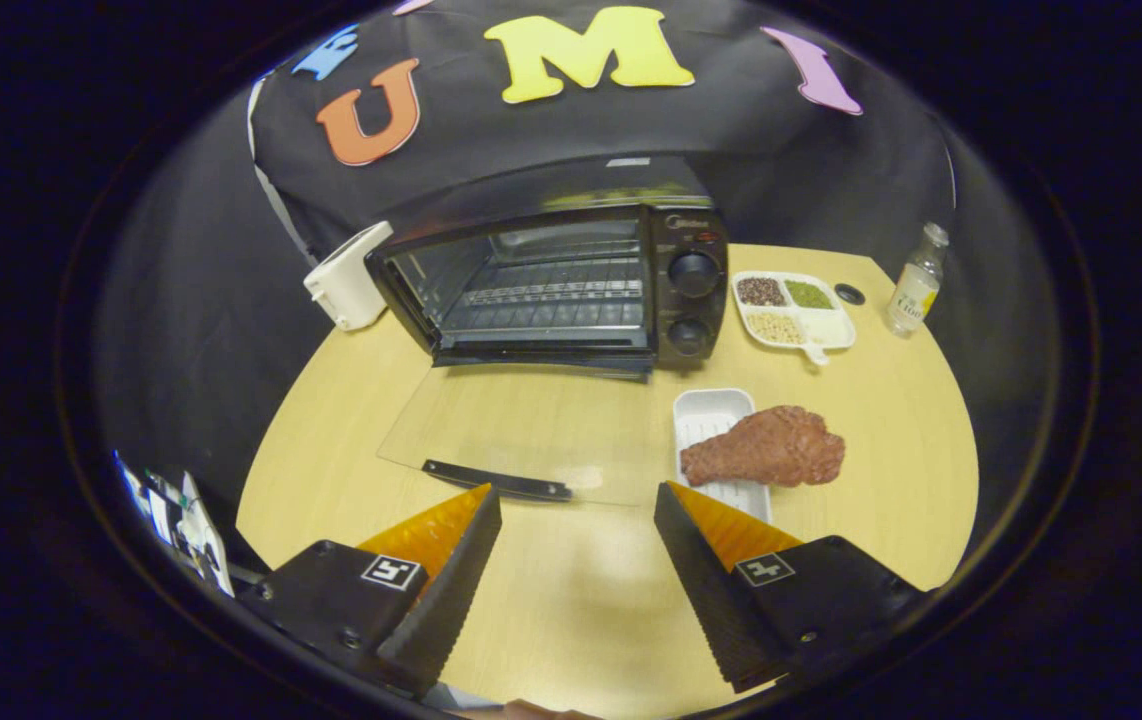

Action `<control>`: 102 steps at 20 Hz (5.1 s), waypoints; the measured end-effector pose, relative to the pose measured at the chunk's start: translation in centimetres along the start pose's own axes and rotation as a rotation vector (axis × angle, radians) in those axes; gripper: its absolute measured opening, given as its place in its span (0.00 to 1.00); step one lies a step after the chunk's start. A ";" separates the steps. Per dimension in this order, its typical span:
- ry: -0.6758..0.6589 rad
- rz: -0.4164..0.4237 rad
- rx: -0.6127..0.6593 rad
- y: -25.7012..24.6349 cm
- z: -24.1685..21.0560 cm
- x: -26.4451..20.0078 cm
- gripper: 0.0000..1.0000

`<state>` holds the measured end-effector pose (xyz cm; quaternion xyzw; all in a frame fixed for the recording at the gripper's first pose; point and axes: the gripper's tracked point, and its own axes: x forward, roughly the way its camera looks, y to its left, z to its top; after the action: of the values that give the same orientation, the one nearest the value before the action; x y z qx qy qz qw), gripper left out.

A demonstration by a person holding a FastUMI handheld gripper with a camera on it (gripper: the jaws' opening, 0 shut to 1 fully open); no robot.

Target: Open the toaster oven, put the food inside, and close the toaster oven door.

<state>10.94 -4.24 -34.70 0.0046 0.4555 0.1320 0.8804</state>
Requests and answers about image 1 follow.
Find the white rectangular tray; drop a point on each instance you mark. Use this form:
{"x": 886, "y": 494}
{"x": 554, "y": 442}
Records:
{"x": 706, "y": 410}

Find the white divided dish with beans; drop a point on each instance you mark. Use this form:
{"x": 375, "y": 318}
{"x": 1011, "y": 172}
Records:
{"x": 826, "y": 325}

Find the small black round cap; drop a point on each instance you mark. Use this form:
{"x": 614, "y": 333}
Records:
{"x": 849, "y": 294}

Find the black toaster oven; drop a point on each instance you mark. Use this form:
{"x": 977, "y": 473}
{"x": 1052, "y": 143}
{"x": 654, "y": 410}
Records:
{"x": 691, "y": 300}

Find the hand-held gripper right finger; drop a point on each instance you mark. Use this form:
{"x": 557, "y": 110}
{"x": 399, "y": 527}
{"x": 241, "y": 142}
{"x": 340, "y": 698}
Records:
{"x": 716, "y": 600}

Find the clear glass bottle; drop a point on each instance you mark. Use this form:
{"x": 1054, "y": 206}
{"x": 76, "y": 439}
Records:
{"x": 914, "y": 295}

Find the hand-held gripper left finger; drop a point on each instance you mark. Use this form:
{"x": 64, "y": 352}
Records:
{"x": 446, "y": 600}

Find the reddish brown meat piece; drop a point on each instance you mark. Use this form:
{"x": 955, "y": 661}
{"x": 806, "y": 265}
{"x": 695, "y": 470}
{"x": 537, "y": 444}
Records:
{"x": 771, "y": 445}

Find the black backdrop cloth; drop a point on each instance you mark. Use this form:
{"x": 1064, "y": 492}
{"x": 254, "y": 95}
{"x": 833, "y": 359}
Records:
{"x": 781, "y": 170}

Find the white bread toaster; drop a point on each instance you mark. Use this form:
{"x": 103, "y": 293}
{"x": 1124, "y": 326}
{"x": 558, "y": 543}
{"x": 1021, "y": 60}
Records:
{"x": 346, "y": 285}

